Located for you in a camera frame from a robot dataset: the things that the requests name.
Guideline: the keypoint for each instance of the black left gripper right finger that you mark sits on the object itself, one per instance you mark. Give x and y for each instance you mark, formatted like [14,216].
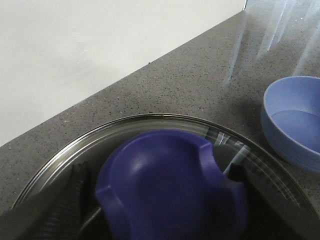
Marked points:
[270,215]

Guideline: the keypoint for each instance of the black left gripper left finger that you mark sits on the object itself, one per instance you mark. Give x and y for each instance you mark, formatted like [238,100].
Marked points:
[55,213]

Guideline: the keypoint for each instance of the light blue ribbed bowl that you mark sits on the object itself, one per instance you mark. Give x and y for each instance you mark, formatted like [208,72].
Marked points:
[290,120]

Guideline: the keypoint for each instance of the glass pot lid blue knob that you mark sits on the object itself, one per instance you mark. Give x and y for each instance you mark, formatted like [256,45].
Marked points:
[165,177]

